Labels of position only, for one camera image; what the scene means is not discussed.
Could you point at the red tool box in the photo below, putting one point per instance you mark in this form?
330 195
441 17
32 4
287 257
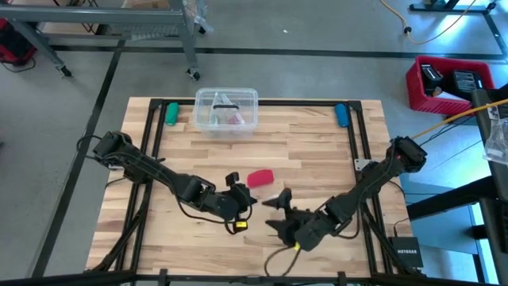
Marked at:
14 43

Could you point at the clear plastic storage bin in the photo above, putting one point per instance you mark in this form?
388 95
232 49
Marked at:
206 97

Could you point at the red elastic bandage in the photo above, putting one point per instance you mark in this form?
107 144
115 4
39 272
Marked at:
260 178

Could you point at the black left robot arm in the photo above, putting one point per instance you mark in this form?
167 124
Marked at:
158 171

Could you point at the red plastic crate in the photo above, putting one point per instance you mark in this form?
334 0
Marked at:
414 99

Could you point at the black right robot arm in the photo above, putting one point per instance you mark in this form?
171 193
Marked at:
377 175

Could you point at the grey metal cart frame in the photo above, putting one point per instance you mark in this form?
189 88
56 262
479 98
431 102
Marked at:
99 16

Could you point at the black floor stand frame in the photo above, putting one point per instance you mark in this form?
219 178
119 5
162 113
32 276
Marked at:
476 8

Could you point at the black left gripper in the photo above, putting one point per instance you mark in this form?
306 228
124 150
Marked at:
232 204

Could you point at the black Netgear network switch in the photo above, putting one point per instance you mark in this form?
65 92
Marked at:
406 252

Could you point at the bagged green bandage roll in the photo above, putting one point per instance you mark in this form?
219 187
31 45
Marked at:
214 120

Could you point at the blue bandage roll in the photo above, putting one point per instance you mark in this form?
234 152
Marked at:
341 115

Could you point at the crumpled clear plastic bag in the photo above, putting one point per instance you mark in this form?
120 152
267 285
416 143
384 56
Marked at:
498 139

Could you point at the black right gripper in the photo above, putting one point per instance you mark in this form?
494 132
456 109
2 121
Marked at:
309 230

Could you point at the black desk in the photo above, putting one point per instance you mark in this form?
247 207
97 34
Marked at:
496 198

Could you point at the bagged red bandage roll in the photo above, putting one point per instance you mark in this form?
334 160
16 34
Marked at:
237 118

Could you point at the black device in crate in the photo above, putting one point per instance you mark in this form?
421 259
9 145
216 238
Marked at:
466 81
432 77

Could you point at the black aluminium table frame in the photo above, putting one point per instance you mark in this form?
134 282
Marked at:
309 103

